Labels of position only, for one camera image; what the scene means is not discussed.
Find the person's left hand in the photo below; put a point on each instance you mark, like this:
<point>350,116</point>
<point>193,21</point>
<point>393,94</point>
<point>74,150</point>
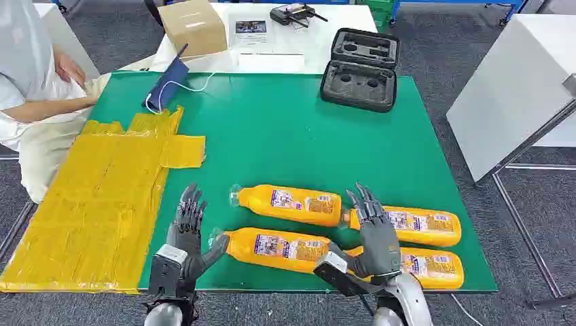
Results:
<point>67,69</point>

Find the yellow plastic sheet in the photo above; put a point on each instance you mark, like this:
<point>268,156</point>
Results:
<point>90,202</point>

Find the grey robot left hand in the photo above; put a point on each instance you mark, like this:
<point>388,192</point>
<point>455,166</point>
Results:
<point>186,245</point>

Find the orange drink bottle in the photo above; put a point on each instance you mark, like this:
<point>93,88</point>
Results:
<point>432,267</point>
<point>274,247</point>
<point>288,204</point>
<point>418,225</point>

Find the person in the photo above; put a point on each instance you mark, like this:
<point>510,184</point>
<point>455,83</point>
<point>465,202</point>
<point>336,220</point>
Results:
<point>27,58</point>

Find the metal table frame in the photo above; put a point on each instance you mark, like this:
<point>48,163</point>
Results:
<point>526,234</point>

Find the white table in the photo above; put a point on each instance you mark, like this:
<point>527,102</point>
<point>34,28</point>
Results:
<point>310,40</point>

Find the blue metal frame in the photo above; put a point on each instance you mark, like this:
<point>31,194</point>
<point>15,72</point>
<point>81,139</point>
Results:
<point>472,3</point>

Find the black remote controller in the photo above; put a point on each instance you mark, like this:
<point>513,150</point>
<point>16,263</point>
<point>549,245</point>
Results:
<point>292,13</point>

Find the white board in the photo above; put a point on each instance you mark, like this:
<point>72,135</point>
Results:
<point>67,40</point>

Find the printed paper leaflet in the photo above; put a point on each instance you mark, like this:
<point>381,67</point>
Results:
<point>249,31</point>

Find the green table mat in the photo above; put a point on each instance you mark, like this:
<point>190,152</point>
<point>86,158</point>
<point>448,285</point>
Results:
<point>279,135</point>

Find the grey metal floor rail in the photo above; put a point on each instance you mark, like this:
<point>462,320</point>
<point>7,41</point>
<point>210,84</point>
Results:
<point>11,234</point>

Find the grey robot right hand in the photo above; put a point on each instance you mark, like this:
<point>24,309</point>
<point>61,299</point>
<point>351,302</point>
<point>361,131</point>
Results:
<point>380,247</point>

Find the green plastic crate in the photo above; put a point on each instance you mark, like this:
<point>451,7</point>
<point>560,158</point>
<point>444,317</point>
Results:
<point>380,11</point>

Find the blue pouch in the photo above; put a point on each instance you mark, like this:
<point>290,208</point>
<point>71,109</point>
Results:
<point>166,87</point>

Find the large white tabletop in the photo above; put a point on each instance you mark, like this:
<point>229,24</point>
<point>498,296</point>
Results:
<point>513,90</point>

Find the black foam-lined case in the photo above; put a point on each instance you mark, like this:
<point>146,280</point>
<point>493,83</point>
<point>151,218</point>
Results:
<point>360,72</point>

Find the brown cardboard box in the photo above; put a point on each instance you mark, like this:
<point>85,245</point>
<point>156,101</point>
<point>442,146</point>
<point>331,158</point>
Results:
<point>193,27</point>

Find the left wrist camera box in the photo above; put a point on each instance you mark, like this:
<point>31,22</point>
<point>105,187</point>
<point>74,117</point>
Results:
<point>164,270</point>

